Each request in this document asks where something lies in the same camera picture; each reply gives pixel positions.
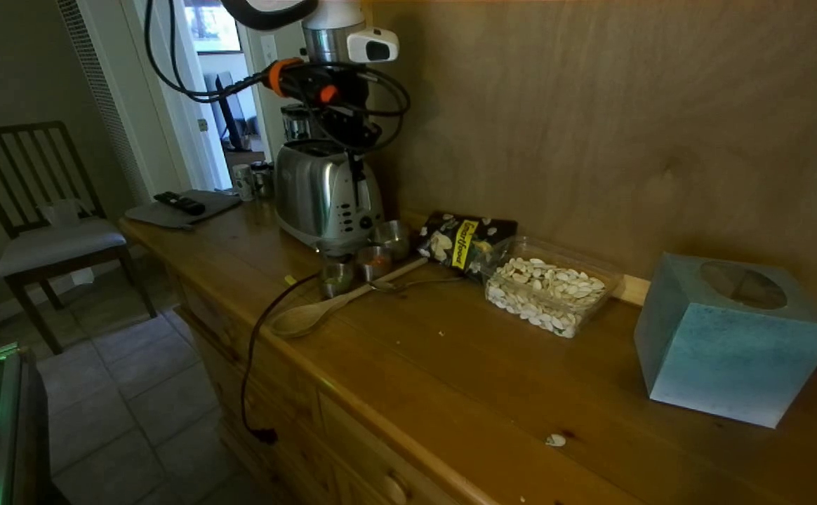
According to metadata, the large plywood back panel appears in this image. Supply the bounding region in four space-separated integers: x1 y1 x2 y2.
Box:
356 0 817 380

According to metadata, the silver two-slot toaster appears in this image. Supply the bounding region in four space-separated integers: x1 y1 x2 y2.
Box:
270 138 387 259

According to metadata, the wooden dresser with drawers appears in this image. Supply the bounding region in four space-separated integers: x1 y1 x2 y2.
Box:
115 196 817 505

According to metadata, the black remote control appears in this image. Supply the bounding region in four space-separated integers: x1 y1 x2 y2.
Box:
151 189 210 220

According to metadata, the blue cube box with hole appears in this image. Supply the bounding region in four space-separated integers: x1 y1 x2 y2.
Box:
631 253 817 433

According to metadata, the black toaster power cord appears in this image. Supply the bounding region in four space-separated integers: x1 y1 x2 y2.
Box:
238 269 325 450

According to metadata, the dark wooden chair grey seat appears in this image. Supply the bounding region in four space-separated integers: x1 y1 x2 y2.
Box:
0 117 161 357

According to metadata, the wooden spoon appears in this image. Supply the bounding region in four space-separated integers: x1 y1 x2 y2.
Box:
266 255 430 339

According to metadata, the black bag with yellow label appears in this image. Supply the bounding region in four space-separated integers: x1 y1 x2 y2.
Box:
412 211 523 283

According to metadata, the black cable with orange connector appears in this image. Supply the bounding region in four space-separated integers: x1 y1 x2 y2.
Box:
141 0 415 124

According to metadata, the small glass jar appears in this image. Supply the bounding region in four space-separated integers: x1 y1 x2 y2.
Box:
374 220 415 265
360 245 400 283
320 255 366 300

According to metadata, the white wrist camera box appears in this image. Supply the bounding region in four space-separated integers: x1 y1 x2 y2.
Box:
343 28 401 68

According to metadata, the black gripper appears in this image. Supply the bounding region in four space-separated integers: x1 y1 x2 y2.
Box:
307 63 384 186

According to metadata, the upright metal tin can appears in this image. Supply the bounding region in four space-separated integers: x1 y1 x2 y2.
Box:
248 161 277 203

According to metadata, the clear container of white pieces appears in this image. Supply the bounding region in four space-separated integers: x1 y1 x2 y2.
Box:
481 245 621 343

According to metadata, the metal robot stand frame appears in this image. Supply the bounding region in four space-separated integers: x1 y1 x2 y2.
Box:
0 339 51 505

